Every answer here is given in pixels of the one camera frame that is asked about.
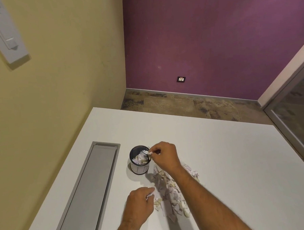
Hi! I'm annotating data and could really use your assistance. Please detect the grey skirting board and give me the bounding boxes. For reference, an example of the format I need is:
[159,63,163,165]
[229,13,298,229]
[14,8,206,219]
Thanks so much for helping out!
[126,81,260,110]

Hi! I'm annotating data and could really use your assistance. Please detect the glass door with grey frame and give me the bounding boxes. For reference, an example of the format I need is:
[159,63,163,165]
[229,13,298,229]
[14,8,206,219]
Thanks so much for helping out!
[254,36,304,182]

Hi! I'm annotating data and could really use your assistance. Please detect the white wall switch panel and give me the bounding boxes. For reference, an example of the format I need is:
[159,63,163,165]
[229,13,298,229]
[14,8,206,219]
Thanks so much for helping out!
[0,0,30,65]

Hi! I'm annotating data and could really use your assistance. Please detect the person's right hand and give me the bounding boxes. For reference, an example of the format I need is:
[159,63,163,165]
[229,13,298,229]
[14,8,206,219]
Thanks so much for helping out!
[149,141,183,174]

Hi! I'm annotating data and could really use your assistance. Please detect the grey cable tray lid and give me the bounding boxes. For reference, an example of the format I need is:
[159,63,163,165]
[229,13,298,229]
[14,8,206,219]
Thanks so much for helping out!
[45,140,125,230]

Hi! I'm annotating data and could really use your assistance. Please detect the person's left hand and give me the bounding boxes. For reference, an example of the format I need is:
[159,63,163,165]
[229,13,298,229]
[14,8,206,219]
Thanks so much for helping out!
[121,186,157,229]

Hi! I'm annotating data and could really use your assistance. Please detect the black mesh pen cup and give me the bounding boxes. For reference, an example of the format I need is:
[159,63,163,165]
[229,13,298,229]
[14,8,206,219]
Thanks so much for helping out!
[129,145,154,176]

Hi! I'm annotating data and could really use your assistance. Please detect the paper scraps inside cup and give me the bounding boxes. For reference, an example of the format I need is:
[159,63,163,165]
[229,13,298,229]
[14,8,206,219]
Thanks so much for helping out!
[132,149,150,166]

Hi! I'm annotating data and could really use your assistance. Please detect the pile of torn paper scraps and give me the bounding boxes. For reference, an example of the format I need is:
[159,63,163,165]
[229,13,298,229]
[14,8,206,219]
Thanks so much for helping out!
[151,160,203,223]

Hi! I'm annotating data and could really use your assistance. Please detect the person's right forearm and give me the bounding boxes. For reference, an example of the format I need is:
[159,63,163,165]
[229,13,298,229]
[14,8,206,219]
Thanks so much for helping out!
[167,161,255,230]

